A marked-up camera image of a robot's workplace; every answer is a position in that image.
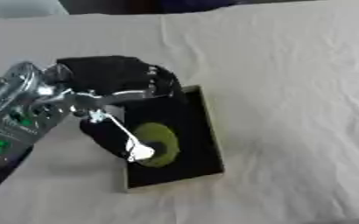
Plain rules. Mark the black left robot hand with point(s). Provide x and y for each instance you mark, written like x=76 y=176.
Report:
x=108 y=78

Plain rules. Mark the round green toy fruit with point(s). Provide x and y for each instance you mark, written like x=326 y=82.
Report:
x=164 y=143

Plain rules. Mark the cardboard box with black inside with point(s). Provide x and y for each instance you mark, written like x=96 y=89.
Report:
x=198 y=140

